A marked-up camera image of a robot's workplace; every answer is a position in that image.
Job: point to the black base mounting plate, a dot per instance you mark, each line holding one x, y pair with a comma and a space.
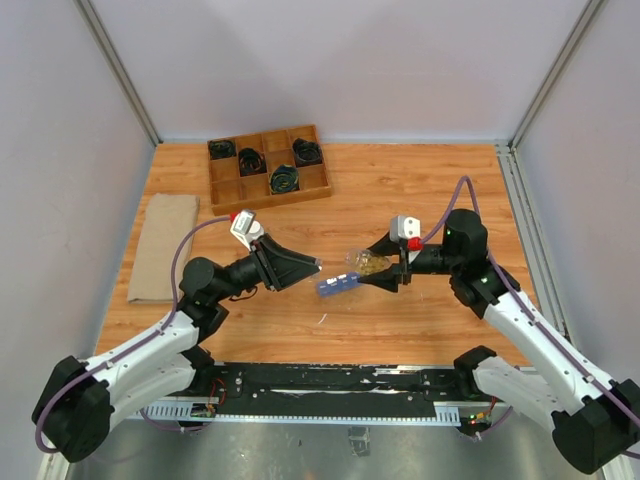
327, 391

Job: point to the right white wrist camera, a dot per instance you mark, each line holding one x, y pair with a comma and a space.
404, 227

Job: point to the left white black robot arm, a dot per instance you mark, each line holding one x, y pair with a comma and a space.
83, 400

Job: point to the clear jar of yellow pills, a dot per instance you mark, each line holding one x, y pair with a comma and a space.
364, 263

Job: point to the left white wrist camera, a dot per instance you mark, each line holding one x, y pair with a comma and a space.
245, 228

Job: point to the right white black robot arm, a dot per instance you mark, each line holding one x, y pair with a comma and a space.
591, 417

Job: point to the folded beige cloth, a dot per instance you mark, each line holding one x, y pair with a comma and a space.
168, 219

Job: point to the blue weekly pill organizer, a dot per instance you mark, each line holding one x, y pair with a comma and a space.
338, 284

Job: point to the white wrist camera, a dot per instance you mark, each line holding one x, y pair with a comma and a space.
245, 228
404, 227

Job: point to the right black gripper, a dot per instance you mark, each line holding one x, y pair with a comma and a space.
390, 277

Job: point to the wooden compartment tray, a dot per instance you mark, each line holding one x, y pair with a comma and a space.
267, 169

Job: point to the grey slotted cable duct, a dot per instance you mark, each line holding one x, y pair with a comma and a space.
197, 412

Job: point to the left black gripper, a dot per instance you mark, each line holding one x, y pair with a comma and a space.
281, 268

